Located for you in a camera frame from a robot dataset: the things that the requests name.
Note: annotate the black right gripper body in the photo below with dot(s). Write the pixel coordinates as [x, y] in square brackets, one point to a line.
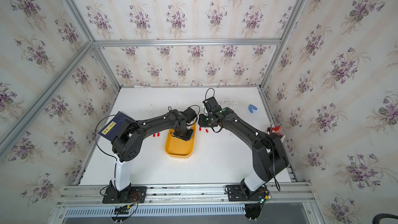
[205, 120]

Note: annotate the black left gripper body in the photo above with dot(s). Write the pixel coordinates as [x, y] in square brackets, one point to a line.
[185, 134]

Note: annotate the yellow plastic storage tray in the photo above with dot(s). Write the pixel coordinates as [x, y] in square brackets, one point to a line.
[178, 148]

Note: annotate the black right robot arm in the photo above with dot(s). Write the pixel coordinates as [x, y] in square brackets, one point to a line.
[268, 153]

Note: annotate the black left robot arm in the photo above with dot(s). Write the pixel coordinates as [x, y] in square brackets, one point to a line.
[126, 136]

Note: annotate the blue plastic clip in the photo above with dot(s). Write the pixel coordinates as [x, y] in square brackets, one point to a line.
[252, 108]

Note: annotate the pink pen cup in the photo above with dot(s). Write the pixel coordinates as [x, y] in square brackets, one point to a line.
[275, 131]

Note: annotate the dark blue notebook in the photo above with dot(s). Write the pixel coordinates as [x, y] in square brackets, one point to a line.
[116, 126]

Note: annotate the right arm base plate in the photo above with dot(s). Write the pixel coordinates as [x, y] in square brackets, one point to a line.
[247, 192]

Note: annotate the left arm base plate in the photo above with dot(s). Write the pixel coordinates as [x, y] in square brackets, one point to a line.
[128, 195]

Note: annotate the aluminium mounting rail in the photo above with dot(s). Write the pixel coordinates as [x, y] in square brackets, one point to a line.
[173, 194]

